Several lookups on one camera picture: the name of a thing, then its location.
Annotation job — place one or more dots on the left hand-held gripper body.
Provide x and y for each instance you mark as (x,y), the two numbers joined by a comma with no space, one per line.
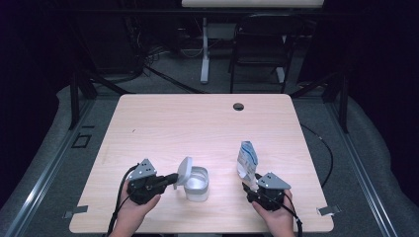
(145,189)

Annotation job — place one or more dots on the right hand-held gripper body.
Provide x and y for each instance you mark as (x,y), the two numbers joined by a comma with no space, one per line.
(270,196)

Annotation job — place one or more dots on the clear jar with grey lid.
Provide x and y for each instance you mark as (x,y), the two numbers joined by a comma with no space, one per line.
(184,168)

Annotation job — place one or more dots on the white and blue refill pouch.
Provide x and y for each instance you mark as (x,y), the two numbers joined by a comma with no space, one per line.
(247,158)

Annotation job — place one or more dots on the person's right hand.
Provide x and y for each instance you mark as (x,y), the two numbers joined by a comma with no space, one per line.
(280,222)

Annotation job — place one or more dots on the person's left hand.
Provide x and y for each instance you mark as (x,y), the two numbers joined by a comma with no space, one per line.
(133,217)

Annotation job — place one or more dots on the grey tape strip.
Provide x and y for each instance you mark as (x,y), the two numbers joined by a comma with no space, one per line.
(77,210)
(327,210)

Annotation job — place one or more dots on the black table grommet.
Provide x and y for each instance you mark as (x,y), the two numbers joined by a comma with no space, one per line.
(238,106)

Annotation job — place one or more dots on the black floor socket plate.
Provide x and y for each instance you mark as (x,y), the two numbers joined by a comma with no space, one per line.
(73,141)

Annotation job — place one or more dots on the black folding chair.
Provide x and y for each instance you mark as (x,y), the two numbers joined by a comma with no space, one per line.
(267,23)

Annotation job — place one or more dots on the white desk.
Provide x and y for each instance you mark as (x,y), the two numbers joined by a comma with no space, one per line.
(253,3)

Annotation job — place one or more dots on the aluminium floor rail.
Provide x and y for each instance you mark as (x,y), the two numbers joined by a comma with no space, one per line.
(42,176)
(362,174)

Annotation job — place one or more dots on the black metal frame stand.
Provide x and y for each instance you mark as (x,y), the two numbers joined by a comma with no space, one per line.
(344,105)
(74,98)

